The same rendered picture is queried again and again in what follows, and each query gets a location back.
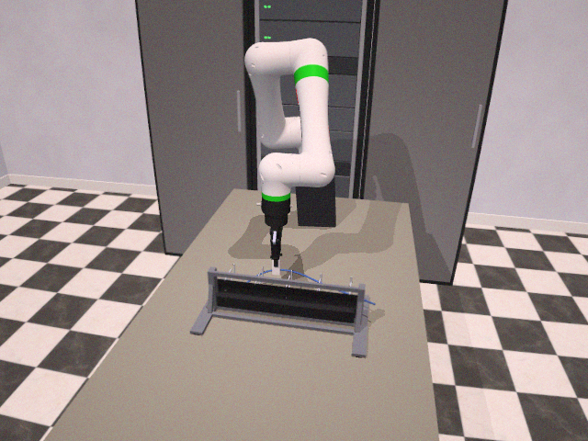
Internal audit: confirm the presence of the grey patch panel rack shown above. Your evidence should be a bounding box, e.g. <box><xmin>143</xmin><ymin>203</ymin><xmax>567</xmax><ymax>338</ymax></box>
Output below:
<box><xmin>190</xmin><ymin>266</ymin><xmax>369</xmax><ymax>357</ymax></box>

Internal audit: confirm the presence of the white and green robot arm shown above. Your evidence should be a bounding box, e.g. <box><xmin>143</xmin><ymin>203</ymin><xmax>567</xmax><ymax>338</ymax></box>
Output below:
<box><xmin>244</xmin><ymin>39</ymin><xmax>335</xmax><ymax>217</ymax></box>

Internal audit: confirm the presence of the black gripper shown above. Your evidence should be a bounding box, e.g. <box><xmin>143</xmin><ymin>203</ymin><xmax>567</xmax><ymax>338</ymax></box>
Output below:
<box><xmin>265</xmin><ymin>214</ymin><xmax>288</xmax><ymax>275</ymax></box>

